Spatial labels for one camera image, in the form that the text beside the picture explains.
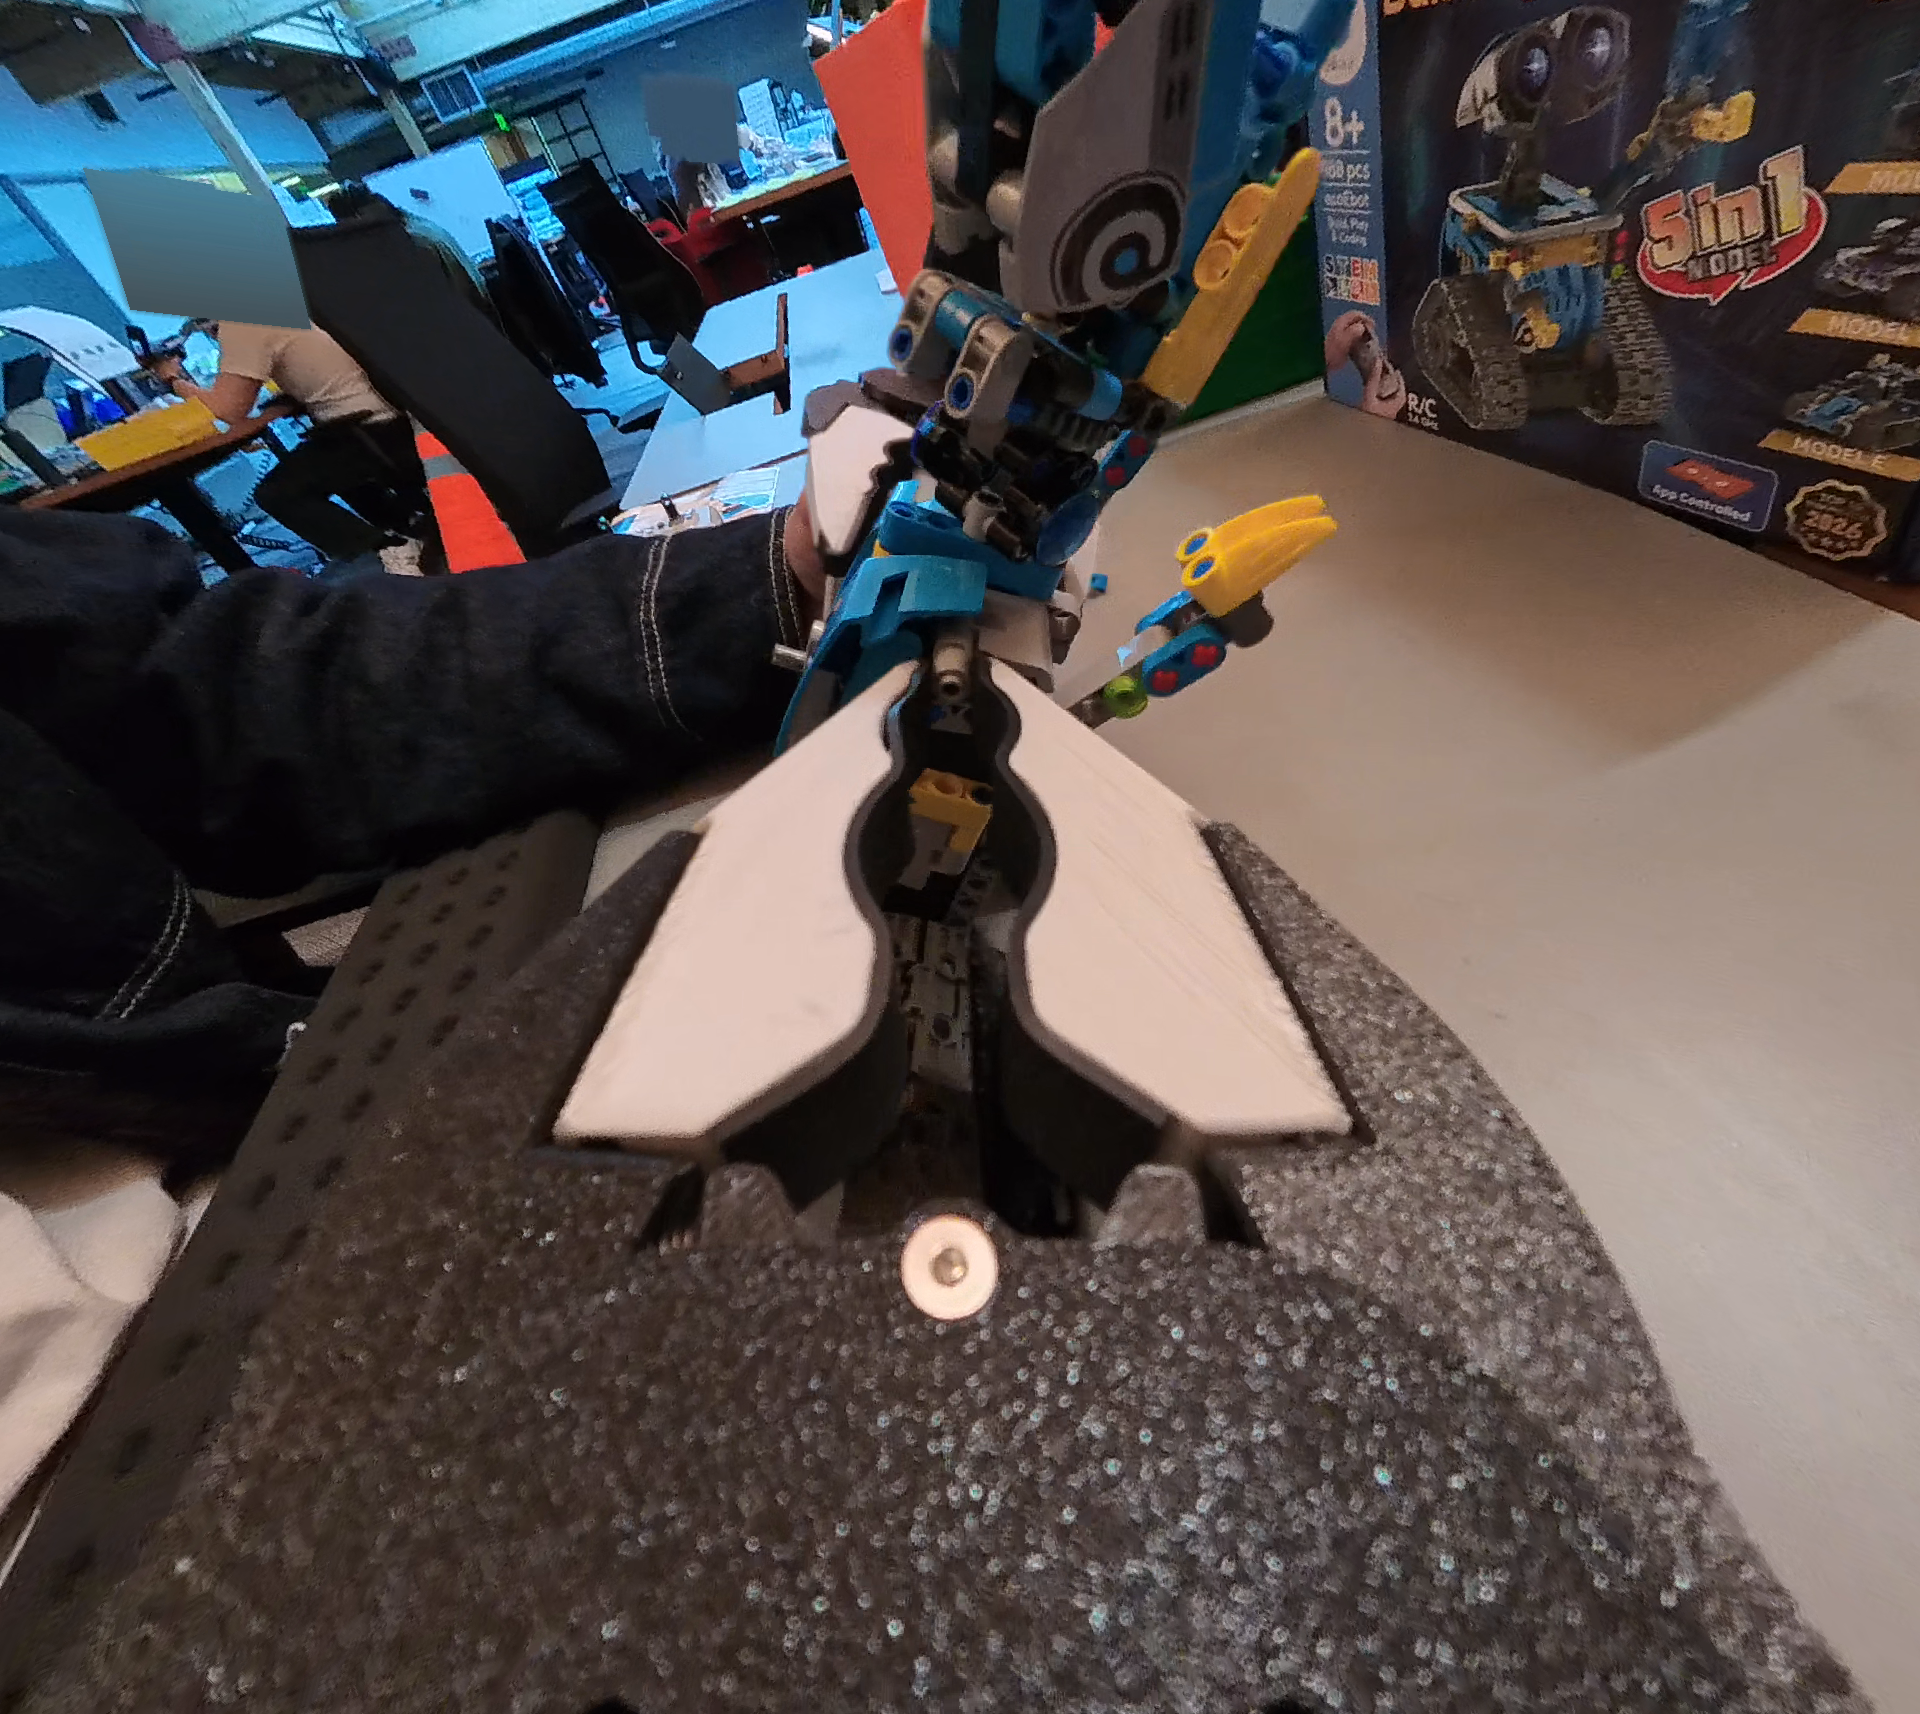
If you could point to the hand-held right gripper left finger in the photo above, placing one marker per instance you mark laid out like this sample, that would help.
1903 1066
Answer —
721 994

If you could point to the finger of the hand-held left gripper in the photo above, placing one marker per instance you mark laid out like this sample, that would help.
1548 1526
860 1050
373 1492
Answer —
1045 605
849 478

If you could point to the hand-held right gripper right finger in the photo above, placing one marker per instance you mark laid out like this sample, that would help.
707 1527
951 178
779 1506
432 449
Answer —
1186 994

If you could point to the blue tracked toy robot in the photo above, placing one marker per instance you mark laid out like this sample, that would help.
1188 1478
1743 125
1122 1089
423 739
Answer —
1050 245

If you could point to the person's left forearm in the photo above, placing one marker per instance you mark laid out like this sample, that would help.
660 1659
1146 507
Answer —
390 664

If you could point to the small clear packet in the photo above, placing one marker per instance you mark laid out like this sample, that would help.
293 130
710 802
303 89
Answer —
714 505

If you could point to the black office chair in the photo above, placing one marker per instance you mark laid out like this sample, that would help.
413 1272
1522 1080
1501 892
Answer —
450 366
616 245

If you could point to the orange bag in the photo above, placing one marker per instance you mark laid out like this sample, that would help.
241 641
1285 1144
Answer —
876 108

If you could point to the green plastic bin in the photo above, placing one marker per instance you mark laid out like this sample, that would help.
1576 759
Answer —
1285 319

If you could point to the orange cone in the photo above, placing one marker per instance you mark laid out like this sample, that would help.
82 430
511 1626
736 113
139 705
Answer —
466 516

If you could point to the black dimpled mat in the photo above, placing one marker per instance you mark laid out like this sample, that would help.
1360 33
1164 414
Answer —
302 1115

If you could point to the person's denim jacket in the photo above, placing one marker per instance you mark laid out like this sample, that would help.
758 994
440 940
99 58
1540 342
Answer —
122 965

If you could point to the dark toy kit box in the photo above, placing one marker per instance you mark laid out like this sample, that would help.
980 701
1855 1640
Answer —
1622 183

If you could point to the person's white shirt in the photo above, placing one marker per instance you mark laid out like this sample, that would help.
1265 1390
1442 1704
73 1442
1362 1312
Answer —
61 1324

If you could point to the grey metal bracket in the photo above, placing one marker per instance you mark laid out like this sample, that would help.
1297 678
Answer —
736 366

